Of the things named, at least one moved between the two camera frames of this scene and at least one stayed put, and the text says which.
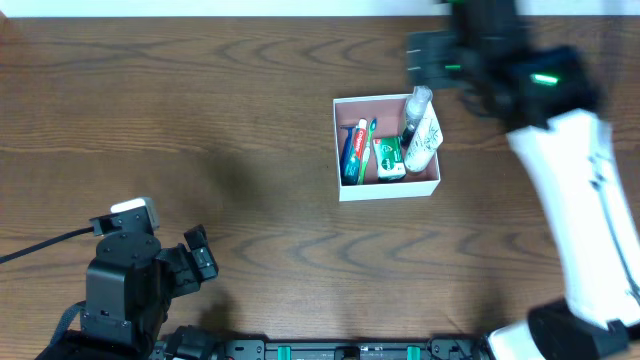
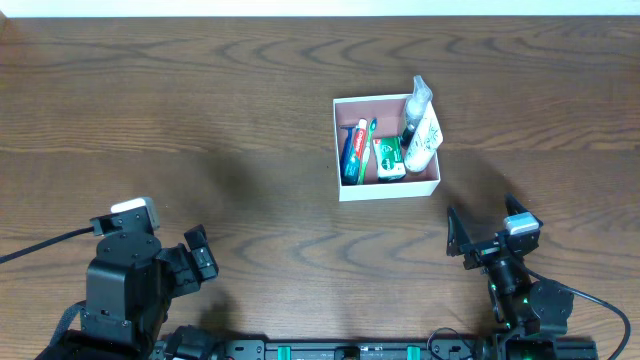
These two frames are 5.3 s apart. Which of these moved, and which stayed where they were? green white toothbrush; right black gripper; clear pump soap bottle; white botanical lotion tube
Moved: right black gripper
Stayed: clear pump soap bottle; white botanical lotion tube; green white toothbrush
